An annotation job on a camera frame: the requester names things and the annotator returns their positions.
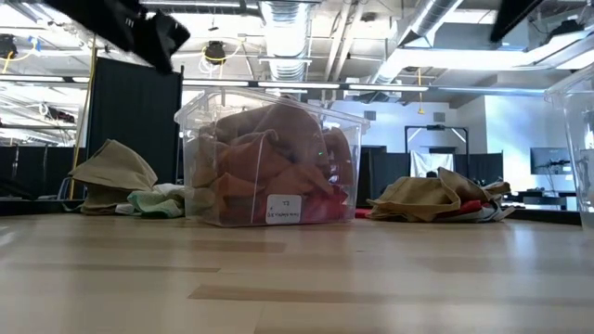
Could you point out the olive beige towel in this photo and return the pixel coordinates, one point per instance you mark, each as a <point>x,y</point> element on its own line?
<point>113,167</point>

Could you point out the orange towel with white tag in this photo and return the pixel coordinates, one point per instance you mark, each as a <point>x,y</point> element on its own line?
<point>250,160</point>

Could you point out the pale green towel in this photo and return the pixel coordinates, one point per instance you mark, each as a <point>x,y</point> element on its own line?
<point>155,206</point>

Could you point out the clear plastic bin white label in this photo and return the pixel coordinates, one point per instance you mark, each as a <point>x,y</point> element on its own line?
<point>283,209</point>

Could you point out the red towel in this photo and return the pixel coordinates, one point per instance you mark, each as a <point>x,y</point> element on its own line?
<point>466,207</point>
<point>329,209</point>

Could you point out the khaki brown towel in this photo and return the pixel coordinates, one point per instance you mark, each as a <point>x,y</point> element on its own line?
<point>417,199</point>

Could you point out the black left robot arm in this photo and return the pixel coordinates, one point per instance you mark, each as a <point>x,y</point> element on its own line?
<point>93,18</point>

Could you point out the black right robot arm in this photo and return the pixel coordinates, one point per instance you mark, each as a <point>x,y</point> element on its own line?
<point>510,16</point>

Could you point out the black divider panel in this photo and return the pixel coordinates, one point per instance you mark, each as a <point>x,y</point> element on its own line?
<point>134,116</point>

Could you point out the long ceiling light strip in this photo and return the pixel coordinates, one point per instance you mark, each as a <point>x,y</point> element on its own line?
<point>297,85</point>

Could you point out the black background curtain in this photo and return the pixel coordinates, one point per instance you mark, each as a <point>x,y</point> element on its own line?
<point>32,171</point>
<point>380,176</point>

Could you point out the yellow hanging pendant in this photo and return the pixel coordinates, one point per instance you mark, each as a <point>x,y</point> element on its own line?
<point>421,110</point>

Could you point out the white hanging sheet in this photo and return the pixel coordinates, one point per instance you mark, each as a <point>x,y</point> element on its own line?
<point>431,160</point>

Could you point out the gray ceiling air box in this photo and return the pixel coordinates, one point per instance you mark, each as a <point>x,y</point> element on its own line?
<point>464,34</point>

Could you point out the background computer monitor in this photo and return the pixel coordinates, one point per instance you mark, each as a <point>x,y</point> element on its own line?
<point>550,160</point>

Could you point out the dark background table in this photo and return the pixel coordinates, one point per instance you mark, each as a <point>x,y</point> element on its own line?
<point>543,199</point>

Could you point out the silver spiral duct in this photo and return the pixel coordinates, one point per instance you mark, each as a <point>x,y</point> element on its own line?
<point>284,28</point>

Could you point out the large silver duct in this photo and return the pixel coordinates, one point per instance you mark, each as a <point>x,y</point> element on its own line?
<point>427,18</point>

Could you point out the black metal gantry frame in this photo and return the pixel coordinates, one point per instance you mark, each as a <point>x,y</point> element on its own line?
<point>436,126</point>

